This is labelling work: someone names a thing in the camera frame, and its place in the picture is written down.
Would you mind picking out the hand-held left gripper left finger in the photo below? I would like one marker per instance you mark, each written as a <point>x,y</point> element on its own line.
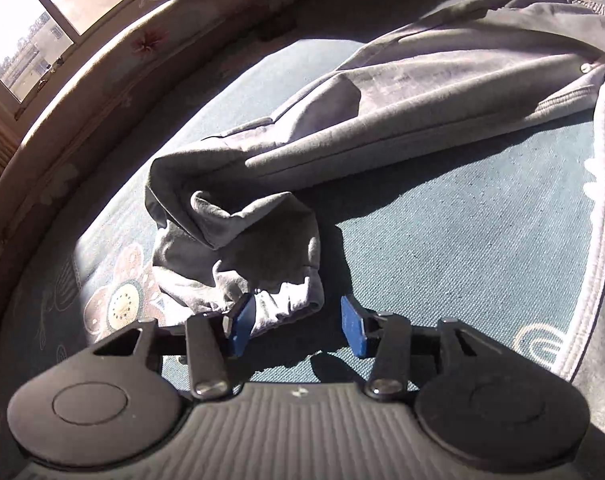
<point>243,325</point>

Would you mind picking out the bed with teal printed sheet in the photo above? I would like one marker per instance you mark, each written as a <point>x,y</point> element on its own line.
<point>432,235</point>

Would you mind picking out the folded floral quilt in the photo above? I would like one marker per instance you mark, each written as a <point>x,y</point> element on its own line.
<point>107,70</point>

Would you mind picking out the window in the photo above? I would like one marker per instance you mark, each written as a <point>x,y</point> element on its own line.
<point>32,20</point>

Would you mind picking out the grey sweatpants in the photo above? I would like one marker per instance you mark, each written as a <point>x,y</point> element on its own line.
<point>407,85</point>

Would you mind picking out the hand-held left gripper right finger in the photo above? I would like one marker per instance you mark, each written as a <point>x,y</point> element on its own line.
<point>353,327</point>

